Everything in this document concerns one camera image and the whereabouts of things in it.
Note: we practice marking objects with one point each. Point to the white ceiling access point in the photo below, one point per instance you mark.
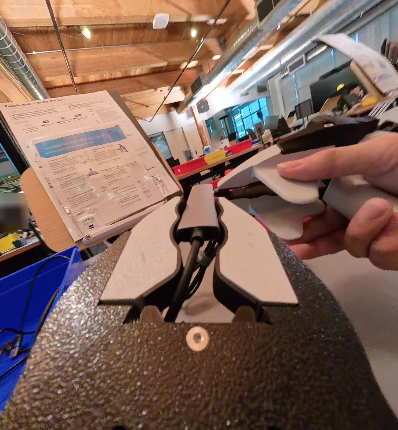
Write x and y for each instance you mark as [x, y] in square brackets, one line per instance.
[161, 21]

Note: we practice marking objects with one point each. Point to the white instruction sheet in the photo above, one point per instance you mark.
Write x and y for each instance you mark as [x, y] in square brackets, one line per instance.
[17, 117]

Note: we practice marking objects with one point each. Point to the ceiling spot lamp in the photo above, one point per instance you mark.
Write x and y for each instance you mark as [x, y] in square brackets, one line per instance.
[193, 32]
[84, 32]

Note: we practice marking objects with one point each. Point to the blue plastic bin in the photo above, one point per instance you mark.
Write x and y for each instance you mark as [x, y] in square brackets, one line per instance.
[4, 302]

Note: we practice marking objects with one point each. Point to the person's right hand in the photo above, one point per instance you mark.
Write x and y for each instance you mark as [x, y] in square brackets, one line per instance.
[370, 161]

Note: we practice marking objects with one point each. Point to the red storage crate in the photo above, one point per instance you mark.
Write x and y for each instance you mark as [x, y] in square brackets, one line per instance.
[238, 147]
[189, 166]

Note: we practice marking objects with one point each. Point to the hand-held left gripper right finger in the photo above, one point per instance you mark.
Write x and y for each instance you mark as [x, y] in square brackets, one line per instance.
[256, 265]

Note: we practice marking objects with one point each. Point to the grey usb hub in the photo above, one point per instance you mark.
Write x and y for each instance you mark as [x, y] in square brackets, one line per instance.
[199, 208]

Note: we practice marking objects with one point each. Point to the yellow storage crate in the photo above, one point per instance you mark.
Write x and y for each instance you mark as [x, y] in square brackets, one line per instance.
[215, 157]

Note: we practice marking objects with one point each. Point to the black monitor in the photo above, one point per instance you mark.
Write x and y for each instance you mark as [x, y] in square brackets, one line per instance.
[330, 90]

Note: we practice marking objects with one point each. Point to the large silver duct pipe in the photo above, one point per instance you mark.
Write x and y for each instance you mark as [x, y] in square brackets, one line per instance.
[269, 50]

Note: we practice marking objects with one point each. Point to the ribbed silver ceiling duct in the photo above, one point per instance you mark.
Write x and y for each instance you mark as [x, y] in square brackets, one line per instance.
[7, 50]

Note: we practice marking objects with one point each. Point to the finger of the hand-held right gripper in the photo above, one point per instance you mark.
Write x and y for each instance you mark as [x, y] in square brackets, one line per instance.
[286, 215]
[246, 168]

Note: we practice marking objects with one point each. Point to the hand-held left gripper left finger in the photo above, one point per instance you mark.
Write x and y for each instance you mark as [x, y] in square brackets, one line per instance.
[138, 262]

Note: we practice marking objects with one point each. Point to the red plastic bin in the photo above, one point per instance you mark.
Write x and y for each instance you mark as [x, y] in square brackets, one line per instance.
[265, 224]

